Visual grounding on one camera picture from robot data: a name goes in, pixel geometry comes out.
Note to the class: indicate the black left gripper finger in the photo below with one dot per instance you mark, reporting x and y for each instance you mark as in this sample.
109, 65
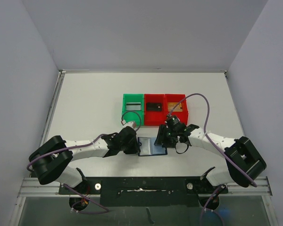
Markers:
136, 147
129, 151

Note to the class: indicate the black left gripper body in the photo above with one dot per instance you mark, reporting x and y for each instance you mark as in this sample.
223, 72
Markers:
124, 146

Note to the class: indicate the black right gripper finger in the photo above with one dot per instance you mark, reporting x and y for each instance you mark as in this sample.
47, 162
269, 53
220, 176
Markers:
168, 144
161, 135

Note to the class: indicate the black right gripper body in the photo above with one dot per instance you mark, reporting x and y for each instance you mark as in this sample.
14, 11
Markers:
161, 135

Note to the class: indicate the blue leather card holder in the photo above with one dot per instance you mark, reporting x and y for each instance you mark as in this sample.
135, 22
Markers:
148, 148

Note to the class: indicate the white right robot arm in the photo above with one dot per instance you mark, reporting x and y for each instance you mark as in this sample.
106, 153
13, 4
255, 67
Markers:
243, 161

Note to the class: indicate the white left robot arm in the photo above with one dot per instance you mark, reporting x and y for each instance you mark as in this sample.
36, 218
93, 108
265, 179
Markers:
50, 162

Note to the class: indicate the gold credit card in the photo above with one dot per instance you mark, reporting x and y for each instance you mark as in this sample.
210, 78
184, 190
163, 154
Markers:
174, 107

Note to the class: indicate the black credit card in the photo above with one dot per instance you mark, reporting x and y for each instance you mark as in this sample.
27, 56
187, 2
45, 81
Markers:
153, 107

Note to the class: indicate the silver credit card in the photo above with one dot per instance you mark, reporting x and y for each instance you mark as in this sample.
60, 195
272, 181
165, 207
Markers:
133, 106

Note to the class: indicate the middle red plastic bin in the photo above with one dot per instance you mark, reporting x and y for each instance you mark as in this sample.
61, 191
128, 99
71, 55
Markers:
154, 118

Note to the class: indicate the red plastic bin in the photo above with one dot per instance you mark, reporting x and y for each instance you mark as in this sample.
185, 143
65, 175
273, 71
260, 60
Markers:
183, 116
154, 118

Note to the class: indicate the green plastic bin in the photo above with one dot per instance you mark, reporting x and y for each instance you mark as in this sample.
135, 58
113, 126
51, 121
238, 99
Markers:
137, 116

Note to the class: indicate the right red plastic bin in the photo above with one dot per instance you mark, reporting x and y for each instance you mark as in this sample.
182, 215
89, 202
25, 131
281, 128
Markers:
183, 116

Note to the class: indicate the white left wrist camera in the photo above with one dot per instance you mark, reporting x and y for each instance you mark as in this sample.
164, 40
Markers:
131, 124

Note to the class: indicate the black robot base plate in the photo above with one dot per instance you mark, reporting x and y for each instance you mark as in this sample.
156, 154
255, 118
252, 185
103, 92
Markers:
147, 191

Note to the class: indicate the aluminium table edge rail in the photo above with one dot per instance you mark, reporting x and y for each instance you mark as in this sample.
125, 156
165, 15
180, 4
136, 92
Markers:
18, 208

